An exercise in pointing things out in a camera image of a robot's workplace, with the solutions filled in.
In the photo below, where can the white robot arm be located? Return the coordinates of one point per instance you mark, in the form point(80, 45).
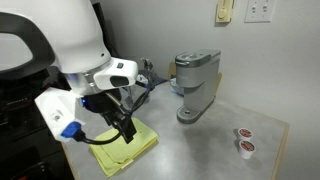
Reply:
point(66, 34)

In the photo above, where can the white light switch plate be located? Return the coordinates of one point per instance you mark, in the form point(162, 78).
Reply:
point(259, 11)

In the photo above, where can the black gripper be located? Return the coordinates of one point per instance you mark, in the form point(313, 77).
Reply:
point(100, 103)

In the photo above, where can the grey pod coffee machine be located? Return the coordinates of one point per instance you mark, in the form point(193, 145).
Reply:
point(197, 74)

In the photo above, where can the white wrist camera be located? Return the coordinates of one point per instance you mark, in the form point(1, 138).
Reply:
point(120, 73)

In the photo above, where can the beige wall thermostat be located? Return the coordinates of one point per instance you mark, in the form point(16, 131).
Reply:
point(224, 11)

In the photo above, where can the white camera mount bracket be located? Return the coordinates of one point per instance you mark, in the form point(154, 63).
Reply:
point(59, 109)

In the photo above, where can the yellow-green cloth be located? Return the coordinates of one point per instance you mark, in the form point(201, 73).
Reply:
point(118, 154)

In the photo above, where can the coffee pod cup far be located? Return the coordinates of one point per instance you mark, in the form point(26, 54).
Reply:
point(245, 134)

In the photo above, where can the dark blue cloth mat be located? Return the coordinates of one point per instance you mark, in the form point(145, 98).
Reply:
point(143, 76)

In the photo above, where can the coffee pod cup near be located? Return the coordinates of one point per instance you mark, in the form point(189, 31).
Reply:
point(246, 149)

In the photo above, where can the blue wipes box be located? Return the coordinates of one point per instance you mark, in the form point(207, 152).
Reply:
point(174, 87)

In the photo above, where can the coffee pod cup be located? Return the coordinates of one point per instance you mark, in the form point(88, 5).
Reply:
point(246, 149)
point(245, 134)

